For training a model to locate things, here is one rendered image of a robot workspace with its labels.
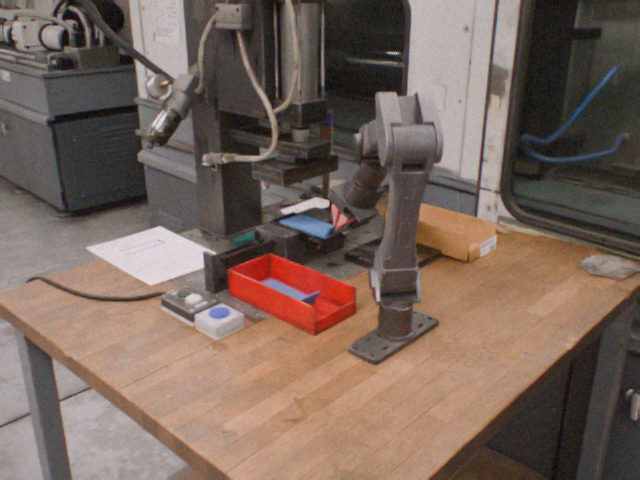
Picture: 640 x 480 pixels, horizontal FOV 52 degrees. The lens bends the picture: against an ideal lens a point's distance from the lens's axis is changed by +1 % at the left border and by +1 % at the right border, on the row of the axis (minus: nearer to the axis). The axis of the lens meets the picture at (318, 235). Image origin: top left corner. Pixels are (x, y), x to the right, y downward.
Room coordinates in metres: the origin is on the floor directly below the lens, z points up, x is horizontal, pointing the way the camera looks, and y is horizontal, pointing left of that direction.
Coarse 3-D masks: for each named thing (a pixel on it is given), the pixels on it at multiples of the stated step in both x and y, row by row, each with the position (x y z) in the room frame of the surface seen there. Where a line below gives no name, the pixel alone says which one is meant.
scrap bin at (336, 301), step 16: (272, 256) 1.30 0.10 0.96; (240, 272) 1.24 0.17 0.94; (256, 272) 1.27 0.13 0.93; (272, 272) 1.30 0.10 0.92; (288, 272) 1.26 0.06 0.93; (304, 272) 1.23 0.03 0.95; (240, 288) 1.20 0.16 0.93; (256, 288) 1.16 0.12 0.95; (272, 288) 1.13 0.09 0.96; (304, 288) 1.23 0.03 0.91; (320, 288) 1.20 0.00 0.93; (336, 288) 1.17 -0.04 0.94; (352, 288) 1.14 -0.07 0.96; (256, 304) 1.16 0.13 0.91; (272, 304) 1.13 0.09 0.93; (288, 304) 1.10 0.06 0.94; (304, 304) 1.07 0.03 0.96; (320, 304) 1.17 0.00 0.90; (336, 304) 1.17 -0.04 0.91; (352, 304) 1.13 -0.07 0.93; (288, 320) 1.10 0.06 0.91; (304, 320) 1.07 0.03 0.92; (320, 320) 1.06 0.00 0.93; (336, 320) 1.10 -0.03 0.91
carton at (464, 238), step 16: (432, 208) 1.59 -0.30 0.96; (384, 224) 1.55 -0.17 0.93; (432, 224) 1.46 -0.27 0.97; (448, 224) 1.56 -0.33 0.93; (464, 224) 1.52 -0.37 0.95; (480, 224) 1.49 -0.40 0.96; (416, 240) 1.48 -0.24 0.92; (432, 240) 1.45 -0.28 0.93; (448, 240) 1.42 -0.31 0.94; (464, 240) 1.39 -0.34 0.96; (480, 240) 1.49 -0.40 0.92; (448, 256) 1.42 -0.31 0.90; (464, 256) 1.39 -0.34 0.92; (480, 256) 1.42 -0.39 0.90
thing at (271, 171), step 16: (240, 128) 1.56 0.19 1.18; (256, 128) 1.59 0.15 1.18; (304, 128) 1.42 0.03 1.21; (256, 144) 1.48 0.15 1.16; (288, 144) 1.41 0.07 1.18; (304, 144) 1.40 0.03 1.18; (320, 144) 1.40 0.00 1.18; (272, 160) 1.42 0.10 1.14; (288, 160) 1.40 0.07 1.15; (304, 160) 1.41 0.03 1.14; (320, 160) 1.42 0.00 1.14; (336, 160) 1.46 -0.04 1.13; (256, 176) 1.39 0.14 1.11; (272, 176) 1.35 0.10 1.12; (288, 176) 1.34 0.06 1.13; (304, 176) 1.38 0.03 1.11
